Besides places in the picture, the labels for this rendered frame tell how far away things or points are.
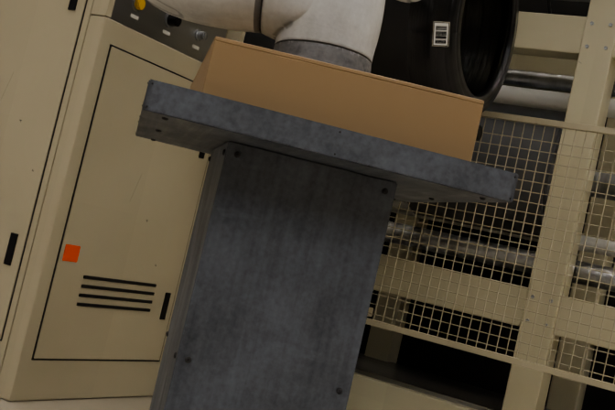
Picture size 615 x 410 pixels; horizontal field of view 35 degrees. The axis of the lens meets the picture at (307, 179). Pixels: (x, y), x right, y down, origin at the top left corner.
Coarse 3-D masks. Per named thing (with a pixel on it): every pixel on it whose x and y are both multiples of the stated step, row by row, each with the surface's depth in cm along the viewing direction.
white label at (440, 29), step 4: (436, 24) 235; (440, 24) 235; (444, 24) 234; (448, 24) 234; (436, 28) 235; (440, 28) 235; (444, 28) 235; (448, 28) 234; (436, 32) 235; (440, 32) 235; (444, 32) 235; (448, 32) 235; (436, 36) 235; (440, 36) 235; (444, 36) 235; (448, 36) 235; (432, 40) 236; (436, 40) 236; (440, 40) 236; (444, 40) 235; (432, 44) 236; (436, 44) 236; (440, 44) 236; (444, 44) 236
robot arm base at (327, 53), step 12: (276, 48) 147; (288, 48) 144; (300, 48) 143; (312, 48) 142; (324, 48) 142; (336, 48) 142; (324, 60) 142; (336, 60) 142; (348, 60) 143; (360, 60) 145
